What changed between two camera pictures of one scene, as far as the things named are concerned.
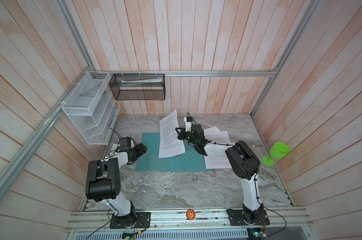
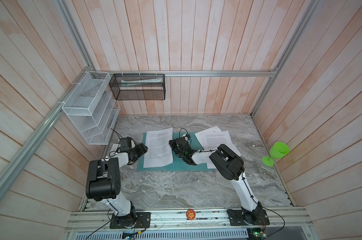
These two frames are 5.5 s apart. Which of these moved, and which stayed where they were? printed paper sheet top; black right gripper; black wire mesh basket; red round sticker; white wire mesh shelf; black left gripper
Moved: printed paper sheet top; black right gripper
Stayed: black wire mesh basket; red round sticker; white wire mesh shelf; black left gripper
